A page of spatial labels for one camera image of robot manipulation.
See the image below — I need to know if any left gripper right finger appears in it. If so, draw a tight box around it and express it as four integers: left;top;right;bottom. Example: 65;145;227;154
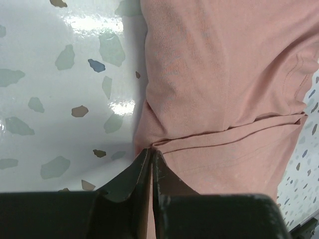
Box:
152;151;292;239

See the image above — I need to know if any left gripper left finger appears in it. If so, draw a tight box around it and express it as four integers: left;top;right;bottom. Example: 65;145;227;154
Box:
0;149;152;239

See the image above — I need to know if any pink t shirt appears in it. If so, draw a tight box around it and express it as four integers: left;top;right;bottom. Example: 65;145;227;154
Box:
133;0;319;239

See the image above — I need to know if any aluminium rail frame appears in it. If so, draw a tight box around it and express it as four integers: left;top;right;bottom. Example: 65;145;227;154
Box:
290;218;319;239

